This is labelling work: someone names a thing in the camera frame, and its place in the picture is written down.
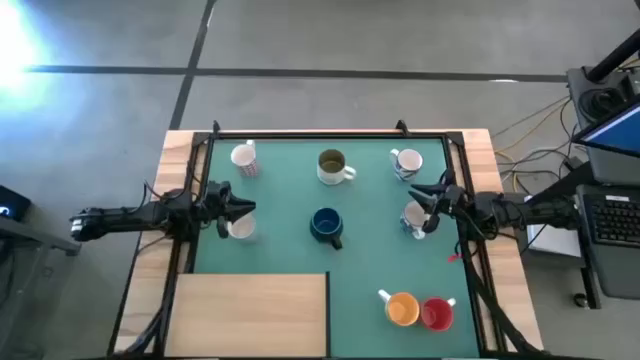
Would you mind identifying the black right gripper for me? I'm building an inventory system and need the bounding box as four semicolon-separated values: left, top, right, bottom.
408;182;470;217

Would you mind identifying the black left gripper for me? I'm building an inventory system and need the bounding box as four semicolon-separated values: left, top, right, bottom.
202;179;258;226

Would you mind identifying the blue floral white mug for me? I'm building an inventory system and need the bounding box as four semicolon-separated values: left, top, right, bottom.
398;199;432;241
388;147;425;183

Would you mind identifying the dark blue mug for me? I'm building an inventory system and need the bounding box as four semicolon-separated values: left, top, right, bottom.
308;206;346;251

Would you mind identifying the orange yellow mug white handle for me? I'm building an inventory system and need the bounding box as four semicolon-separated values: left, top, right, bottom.
377;288;422;328

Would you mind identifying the plain white mug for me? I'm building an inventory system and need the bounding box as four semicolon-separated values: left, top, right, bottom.
225;212;259;241

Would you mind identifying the pink patterned white mug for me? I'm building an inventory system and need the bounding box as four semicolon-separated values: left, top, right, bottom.
229;139;261;179

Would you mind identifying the white mug olive inside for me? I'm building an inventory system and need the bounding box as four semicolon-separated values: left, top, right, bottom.
316;148;358;187

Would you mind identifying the green table mat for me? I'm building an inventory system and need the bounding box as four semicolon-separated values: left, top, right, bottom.
192;137;482;359

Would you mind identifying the raised wooden board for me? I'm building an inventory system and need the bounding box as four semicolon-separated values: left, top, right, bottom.
163;272;329;359

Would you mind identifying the white paper sheet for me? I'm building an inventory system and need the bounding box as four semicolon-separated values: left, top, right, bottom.
525;223;582;259

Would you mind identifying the grey equipment cart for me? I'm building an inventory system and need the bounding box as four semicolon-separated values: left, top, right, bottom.
566;64;640;132

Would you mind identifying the grey laptop black keyboard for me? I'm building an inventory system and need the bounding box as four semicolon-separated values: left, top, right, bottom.
574;183;640;301

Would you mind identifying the open laptop blue screen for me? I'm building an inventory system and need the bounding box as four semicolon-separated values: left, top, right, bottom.
571;94;640;187

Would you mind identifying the grey metal stand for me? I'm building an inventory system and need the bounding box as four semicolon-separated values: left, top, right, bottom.
0;214;82;257

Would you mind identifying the black device blue light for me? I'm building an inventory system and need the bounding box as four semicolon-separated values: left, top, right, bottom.
0;184;32;224

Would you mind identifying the black pole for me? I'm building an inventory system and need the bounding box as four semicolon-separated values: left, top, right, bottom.
585;29;640;84

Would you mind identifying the black table frame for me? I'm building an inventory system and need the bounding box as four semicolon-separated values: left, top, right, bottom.
107;119;546;360

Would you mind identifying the red mug white handle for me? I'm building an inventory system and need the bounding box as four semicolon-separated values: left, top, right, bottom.
419;296;458;333

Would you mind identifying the white cable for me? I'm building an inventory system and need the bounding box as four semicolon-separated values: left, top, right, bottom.
498;145;577;177

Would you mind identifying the yellow cable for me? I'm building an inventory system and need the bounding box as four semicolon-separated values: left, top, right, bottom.
493;97;572;194

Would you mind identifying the black cable bundle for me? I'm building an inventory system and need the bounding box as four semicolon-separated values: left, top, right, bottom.
452;209;549;357
119;294;176;359

